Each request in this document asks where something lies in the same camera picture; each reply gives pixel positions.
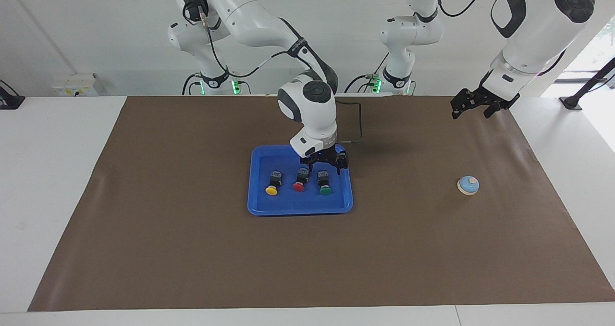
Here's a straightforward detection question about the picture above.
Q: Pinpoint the green push button switch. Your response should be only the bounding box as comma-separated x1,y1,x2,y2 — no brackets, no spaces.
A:
317,170,333,196

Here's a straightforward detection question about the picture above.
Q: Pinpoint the black clamp stand base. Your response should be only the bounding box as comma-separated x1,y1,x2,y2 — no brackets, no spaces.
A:
0,79,26,110

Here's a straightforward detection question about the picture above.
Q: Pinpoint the blue plastic tray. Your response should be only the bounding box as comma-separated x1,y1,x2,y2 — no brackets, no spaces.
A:
247,144,354,216

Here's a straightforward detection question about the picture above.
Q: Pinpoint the light blue desk bell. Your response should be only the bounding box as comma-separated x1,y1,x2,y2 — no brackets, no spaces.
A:
457,176,480,196

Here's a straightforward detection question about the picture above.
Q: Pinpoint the yellow push button switch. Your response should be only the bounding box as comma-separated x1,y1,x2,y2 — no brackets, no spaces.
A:
265,171,283,196

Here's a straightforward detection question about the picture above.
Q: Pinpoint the white wall socket box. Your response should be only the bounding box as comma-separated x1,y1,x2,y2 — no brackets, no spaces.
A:
52,73,99,97

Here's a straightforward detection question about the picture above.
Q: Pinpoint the black right base cable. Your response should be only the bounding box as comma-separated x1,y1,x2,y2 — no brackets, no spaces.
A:
182,73,202,96

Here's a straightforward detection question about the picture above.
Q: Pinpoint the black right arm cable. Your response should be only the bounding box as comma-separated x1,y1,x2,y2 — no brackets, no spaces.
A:
196,4,364,145

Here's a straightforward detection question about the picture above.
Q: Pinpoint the black left base cable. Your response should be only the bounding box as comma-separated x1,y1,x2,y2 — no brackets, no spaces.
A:
344,52,389,94

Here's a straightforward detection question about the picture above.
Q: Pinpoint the red push button switch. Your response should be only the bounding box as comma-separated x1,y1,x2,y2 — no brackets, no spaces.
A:
293,167,310,192

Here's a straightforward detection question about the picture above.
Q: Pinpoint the black base cable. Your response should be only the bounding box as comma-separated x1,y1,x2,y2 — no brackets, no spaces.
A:
182,73,202,96
344,52,389,94

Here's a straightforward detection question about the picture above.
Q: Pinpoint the brown table mat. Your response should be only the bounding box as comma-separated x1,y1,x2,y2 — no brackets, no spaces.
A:
27,95,615,312

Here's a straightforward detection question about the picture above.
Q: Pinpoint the black slanted stand pole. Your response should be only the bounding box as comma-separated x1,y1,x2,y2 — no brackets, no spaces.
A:
559,57,615,111

